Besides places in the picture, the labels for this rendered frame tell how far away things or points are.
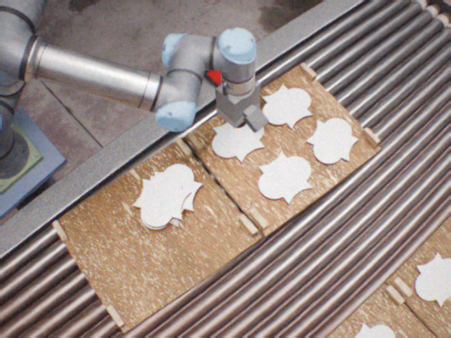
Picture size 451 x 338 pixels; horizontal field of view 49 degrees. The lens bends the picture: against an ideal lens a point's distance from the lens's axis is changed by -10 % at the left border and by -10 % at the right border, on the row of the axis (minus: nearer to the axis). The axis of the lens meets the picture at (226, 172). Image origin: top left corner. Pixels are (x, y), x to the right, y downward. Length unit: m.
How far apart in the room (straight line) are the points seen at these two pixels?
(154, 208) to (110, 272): 0.19
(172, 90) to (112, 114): 1.63
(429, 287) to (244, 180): 0.55
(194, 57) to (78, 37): 1.99
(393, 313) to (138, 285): 0.62
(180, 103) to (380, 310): 0.68
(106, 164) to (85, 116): 1.25
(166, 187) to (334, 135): 0.46
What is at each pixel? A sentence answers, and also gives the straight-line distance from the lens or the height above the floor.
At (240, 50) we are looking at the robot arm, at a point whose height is 1.34.
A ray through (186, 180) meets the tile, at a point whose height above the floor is 0.97.
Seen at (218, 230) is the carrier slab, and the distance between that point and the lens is 1.32.
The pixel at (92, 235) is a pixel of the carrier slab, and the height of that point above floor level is 0.94.
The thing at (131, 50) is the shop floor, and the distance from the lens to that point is 2.89.
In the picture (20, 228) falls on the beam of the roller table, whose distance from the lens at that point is 1.46.
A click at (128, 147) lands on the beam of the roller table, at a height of 0.92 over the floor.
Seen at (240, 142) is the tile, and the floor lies 0.95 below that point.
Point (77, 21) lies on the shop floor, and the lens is 3.14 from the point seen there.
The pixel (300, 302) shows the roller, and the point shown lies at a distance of 1.29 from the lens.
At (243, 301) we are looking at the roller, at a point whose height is 0.92.
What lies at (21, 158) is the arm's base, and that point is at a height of 0.92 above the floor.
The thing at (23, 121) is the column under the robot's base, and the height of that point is 0.87.
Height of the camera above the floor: 2.17
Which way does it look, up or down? 63 degrees down
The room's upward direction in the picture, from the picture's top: 3 degrees counter-clockwise
